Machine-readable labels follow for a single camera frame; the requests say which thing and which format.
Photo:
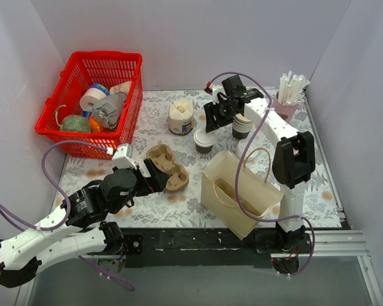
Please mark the beige floral pouch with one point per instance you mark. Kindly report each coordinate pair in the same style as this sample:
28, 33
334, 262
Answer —
121, 88

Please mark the pink straw holder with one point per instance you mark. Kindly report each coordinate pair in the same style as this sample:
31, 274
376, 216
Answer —
286, 112

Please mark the kraft paper bag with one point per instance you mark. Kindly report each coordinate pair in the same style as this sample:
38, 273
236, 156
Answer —
258, 191

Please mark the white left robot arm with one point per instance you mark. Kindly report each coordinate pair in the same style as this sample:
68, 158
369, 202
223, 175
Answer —
78, 226

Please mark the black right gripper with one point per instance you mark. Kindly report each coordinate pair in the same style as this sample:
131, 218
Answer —
217, 112

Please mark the red plastic basket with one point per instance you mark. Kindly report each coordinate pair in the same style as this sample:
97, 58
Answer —
83, 69

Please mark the white cup lid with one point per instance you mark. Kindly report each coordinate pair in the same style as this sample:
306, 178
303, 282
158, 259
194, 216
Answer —
204, 139

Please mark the green twine ball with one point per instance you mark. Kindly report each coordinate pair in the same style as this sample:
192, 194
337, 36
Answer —
75, 124

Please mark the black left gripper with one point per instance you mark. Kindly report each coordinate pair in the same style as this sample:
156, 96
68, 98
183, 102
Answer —
150, 180

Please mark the grey crumpled cloth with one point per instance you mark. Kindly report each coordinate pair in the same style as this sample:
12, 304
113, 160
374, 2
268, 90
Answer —
107, 111

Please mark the stack of paper cups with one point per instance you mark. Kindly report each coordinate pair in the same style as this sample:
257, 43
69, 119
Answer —
241, 127

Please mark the orange fruit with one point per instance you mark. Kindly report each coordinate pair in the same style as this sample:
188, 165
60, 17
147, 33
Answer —
95, 126

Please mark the white tape roll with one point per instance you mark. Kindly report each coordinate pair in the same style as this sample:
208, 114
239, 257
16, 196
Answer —
90, 97

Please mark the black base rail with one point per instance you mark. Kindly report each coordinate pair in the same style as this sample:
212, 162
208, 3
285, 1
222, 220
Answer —
143, 247

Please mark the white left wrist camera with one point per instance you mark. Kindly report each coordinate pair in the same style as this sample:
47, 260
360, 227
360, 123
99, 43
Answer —
122, 157

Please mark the black paper coffee cup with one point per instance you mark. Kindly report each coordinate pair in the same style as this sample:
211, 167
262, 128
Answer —
202, 149

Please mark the napkin pack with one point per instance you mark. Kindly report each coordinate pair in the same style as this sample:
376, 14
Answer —
181, 117

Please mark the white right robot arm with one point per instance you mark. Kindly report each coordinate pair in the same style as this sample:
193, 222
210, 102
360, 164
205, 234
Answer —
294, 158

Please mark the brown pulp cup carrier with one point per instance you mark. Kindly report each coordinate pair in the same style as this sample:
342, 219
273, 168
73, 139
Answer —
164, 158

